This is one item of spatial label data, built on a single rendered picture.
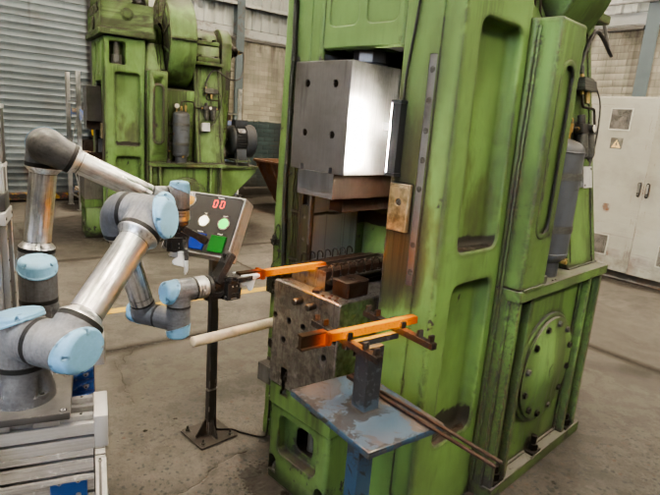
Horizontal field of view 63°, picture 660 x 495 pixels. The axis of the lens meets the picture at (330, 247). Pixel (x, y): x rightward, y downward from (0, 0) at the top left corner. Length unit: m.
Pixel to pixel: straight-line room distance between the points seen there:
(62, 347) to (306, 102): 1.24
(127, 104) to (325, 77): 4.87
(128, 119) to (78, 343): 5.50
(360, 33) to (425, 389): 1.33
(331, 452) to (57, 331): 1.23
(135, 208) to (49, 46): 8.27
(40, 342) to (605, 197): 6.55
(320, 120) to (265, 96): 9.16
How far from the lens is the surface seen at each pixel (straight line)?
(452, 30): 1.91
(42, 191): 2.05
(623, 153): 7.15
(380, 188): 2.20
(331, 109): 2.02
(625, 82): 7.95
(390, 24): 2.07
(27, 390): 1.53
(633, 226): 7.09
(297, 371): 2.22
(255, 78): 11.09
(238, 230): 2.35
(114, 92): 6.68
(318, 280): 2.10
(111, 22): 6.71
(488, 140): 2.15
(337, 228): 2.44
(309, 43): 2.35
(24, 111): 9.66
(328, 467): 2.28
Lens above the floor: 1.54
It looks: 13 degrees down
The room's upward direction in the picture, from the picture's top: 4 degrees clockwise
